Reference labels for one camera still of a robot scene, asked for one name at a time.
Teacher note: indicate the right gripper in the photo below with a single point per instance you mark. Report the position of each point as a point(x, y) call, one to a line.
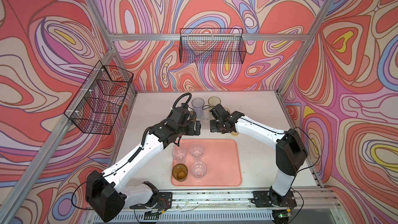
point(213, 128)

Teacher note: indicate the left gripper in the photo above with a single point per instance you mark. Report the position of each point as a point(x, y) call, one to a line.
point(192, 131)

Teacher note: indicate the clear faceted cup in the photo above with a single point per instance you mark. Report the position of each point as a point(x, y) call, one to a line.
point(197, 151)
point(199, 169)

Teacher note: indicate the brown dimpled cup front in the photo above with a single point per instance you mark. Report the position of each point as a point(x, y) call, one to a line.
point(180, 172)

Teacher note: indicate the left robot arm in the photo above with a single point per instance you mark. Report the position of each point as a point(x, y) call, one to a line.
point(107, 192)

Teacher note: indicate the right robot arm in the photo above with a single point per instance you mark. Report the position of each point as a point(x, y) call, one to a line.
point(290, 152)

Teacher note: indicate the pink plastic tray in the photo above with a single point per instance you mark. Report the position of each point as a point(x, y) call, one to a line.
point(222, 160)

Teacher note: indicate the tall light green cup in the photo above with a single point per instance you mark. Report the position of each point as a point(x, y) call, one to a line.
point(213, 101)

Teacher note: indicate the tall pale blue cup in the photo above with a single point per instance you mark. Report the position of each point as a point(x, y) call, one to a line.
point(197, 105)

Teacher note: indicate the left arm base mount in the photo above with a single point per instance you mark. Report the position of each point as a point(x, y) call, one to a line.
point(160, 201)

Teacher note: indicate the black wire basket back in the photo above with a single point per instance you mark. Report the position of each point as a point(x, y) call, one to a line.
point(212, 45)

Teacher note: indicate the black wire basket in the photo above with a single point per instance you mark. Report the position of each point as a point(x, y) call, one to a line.
point(96, 107)
point(212, 45)

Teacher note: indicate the aluminium front rail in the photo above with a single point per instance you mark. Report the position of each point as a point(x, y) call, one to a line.
point(221, 200)

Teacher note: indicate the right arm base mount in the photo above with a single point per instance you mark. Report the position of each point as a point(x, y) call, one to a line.
point(272, 199)

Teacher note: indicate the black wire basket left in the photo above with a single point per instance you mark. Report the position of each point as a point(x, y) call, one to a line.
point(96, 107)

